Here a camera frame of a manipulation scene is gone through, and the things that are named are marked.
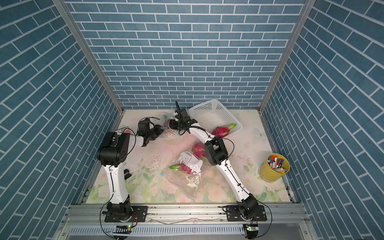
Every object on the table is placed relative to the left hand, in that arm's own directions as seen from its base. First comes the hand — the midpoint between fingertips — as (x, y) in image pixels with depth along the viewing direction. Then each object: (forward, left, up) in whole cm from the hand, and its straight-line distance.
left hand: (167, 127), depth 106 cm
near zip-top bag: (-34, -14, +1) cm, 37 cm away
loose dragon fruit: (-21, -22, +5) cm, 31 cm away
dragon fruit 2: (-31, -13, +2) cm, 34 cm away
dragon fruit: (-7, -38, +6) cm, 39 cm away
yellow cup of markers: (-33, -64, +7) cm, 72 cm away
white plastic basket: (+16, -33, -2) cm, 37 cm away
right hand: (0, -1, +1) cm, 1 cm away
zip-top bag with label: (+8, +3, 0) cm, 9 cm away
